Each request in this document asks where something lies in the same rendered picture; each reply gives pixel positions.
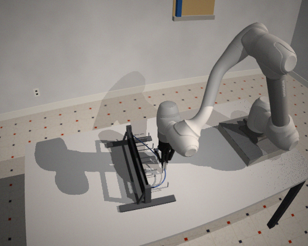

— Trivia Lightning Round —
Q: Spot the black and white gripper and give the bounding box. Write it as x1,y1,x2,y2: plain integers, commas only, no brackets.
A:
153,141,175,171

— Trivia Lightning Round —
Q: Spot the dark grey rack with cable rings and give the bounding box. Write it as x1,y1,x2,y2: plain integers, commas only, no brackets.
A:
107,125,176,212

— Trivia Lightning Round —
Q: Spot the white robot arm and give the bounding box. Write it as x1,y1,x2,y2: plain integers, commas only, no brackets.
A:
157,23,299,157

